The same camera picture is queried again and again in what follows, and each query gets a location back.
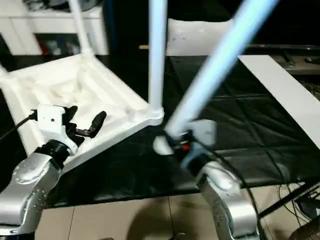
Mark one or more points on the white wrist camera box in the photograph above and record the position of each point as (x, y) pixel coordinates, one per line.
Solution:
(51, 120)
(202, 132)

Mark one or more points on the black metal table frame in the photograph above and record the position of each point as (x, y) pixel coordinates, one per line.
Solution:
(287, 198)

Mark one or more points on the dark rounded robot base part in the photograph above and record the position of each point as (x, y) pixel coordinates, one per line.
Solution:
(180, 236)

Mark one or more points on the red bottle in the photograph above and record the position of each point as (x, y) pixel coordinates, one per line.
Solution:
(44, 47)

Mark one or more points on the small tan label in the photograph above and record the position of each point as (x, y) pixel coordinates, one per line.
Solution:
(143, 46)

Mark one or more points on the dark textured bundle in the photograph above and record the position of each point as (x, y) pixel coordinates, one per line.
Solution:
(306, 234)

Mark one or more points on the black mat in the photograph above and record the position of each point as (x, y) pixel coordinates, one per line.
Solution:
(250, 125)

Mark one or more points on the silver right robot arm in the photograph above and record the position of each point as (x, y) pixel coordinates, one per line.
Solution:
(230, 200)

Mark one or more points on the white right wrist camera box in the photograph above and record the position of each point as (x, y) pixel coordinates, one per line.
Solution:
(202, 132)

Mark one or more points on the white plastic table top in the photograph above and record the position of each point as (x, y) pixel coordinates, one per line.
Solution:
(112, 100)

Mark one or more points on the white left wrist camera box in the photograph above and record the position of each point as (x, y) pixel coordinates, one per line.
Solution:
(51, 120)

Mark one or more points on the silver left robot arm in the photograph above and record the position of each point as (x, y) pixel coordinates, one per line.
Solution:
(27, 190)

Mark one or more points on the white cabinet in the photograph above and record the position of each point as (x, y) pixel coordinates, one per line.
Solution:
(20, 25)

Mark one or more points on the white flat board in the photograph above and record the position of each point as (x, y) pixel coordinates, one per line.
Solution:
(282, 87)

